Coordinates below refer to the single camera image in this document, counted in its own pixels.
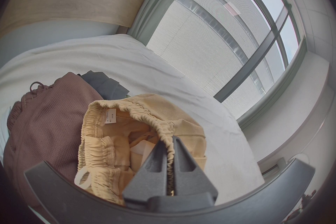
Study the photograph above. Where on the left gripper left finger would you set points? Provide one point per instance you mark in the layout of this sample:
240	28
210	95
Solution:
149	181

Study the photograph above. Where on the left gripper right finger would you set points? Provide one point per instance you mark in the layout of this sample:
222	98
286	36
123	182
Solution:
191	181

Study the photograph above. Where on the tan shorts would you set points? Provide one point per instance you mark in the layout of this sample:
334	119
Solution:
131	139

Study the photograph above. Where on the black garment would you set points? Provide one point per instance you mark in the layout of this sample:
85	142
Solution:
105	86

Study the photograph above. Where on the brown shorts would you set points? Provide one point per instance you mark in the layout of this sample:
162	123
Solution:
52	125

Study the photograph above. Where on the bed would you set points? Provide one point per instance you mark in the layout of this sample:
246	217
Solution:
157	65

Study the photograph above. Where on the window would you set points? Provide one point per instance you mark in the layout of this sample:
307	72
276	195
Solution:
210	34

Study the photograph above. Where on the white garment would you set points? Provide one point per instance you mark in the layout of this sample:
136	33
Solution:
4	133

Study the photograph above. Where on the grey-green curtain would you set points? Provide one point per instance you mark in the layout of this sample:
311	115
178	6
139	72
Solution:
154	2

